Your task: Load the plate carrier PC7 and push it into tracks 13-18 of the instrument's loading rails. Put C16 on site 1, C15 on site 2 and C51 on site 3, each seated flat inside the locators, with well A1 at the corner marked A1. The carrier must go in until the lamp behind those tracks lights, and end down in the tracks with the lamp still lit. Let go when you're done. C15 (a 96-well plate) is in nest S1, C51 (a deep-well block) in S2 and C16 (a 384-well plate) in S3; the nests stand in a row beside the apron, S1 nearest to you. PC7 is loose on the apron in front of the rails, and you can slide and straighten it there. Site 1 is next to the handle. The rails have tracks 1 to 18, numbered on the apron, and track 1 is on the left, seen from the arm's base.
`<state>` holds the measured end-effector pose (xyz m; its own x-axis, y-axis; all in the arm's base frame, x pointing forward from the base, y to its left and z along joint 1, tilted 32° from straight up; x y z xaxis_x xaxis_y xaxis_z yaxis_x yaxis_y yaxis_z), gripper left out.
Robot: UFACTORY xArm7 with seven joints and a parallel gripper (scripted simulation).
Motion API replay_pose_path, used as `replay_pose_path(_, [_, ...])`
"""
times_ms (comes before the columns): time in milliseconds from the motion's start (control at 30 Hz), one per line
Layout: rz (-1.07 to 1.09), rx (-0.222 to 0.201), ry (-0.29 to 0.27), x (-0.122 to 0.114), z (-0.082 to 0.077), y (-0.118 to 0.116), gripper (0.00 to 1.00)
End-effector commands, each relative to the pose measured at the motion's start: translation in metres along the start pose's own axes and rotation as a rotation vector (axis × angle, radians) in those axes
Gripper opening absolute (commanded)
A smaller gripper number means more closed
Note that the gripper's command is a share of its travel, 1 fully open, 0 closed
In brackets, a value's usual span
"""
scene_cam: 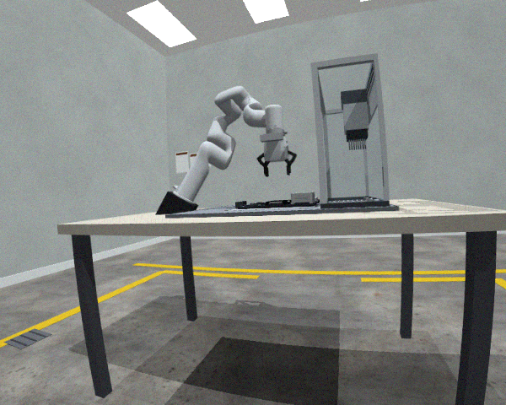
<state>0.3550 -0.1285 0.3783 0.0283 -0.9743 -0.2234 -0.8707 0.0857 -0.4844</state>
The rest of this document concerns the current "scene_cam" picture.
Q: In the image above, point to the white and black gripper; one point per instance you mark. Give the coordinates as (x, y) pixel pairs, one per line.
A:
(274, 152)

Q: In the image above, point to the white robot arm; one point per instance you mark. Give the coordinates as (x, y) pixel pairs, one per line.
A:
(219, 148)

